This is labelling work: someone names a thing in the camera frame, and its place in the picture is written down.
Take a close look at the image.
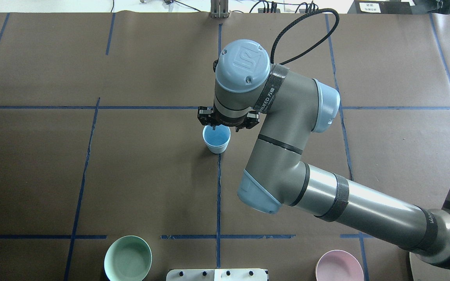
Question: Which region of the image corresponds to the black power strip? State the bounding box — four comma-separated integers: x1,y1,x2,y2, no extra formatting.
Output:
249,0,319,14

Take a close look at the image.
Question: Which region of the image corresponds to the pink bowl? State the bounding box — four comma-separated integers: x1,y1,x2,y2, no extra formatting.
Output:
314,250,364,281

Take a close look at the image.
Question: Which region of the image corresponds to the white mount base plate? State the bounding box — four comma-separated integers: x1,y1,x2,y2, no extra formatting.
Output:
166,268,269,281

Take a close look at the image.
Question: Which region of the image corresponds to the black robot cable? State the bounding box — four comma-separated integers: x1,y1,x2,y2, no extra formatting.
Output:
270,8,340,66

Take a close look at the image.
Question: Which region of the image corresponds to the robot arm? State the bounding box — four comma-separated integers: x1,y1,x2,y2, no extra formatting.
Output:
198,39,450,270

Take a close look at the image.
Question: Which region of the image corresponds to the cream toaster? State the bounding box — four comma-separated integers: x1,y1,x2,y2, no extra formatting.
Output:
409,252,430,281

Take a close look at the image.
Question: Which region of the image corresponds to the black box with label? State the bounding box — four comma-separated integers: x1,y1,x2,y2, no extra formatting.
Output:
347,0,413,14

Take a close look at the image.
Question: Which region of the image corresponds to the green bowl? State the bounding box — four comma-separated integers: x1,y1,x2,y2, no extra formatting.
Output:
104,235,152,281

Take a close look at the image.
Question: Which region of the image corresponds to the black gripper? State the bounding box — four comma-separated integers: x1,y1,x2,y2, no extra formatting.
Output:
198,106,260,132

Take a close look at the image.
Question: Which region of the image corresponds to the aluminium frame post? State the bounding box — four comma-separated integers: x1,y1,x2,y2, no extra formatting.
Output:
209,0,230,18

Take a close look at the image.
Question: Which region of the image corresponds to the light blue cup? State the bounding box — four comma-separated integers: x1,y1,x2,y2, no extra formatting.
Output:
202,125,231,154

